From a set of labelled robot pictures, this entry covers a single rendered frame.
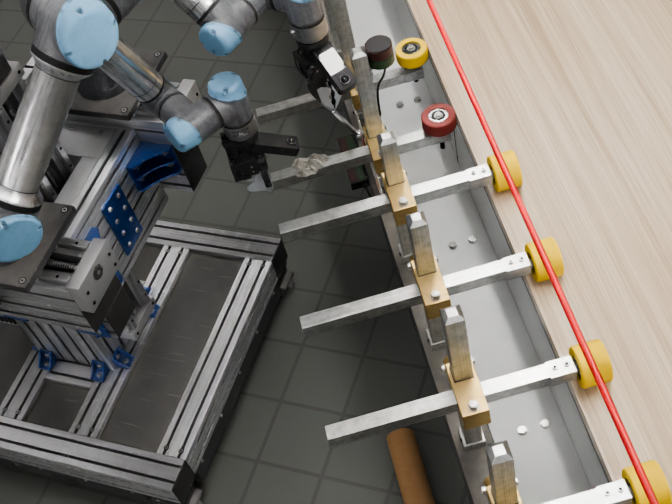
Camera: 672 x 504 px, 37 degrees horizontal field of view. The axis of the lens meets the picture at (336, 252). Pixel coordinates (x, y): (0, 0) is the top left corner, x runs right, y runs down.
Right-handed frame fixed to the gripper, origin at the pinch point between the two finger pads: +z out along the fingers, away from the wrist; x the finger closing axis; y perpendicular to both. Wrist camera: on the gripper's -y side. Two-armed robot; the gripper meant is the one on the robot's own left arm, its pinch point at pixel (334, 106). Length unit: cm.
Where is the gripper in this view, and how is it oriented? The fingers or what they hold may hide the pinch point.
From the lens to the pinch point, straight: 225.2
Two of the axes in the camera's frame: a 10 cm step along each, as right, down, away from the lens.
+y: -5.2, -6.1, 5.9
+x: -8.3, 5.2, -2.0
